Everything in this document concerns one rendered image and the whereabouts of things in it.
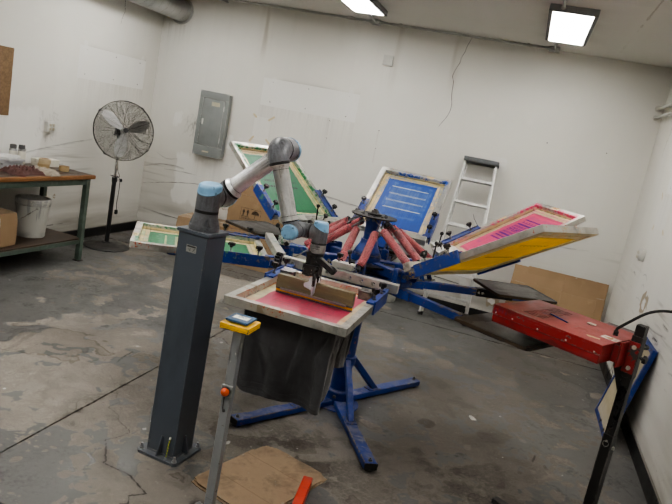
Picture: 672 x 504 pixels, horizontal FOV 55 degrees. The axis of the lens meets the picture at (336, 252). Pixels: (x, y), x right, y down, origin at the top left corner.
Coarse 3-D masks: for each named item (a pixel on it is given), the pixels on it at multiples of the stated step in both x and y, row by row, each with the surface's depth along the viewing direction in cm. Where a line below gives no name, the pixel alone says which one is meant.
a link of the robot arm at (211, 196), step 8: (200, 184) 310; (208, 184) 311; (216, 184) 313; (200, 192) 308; (208, 192) 307; (216, 192) 309; (224, 192) 317; (200, 200) 309; (208, 200) 308; (216, 200) 310; (224, 200) 317; (200, 208) 309; (208, 208) 309; (216, 208) 312
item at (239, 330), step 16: (224, 320) 266; (240, 336) 267; (240, 352) 271; (224, 384) 272; (224, 400) 274; (224, 416) 275; (224, 432) 276; (224, 448) 280; (208, 480) 281; (208, 496) 282
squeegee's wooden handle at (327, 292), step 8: (280, 280) 321; (288, 280) 319; (296, 280) 318; (304, 280) 317; (288, 288) 320; (296, 288) 319; (304, 288) 317; (320, 288) 315; (328, 288) 314; (336, 288) 313; (320, 296) 315; (328, 296) 314; (336, 296) 313; (344, 296) 312; (352, 296) 310; (352, 304) 311
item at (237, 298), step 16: (240, 288) 304; (256, 288) 314; (352, 288) 350; (240, 304) 287; (256, 304) 285; (368, 304) 320; (288, 320) 281; (304, 320) 279; (320, 320) 279; (352, 320) 288
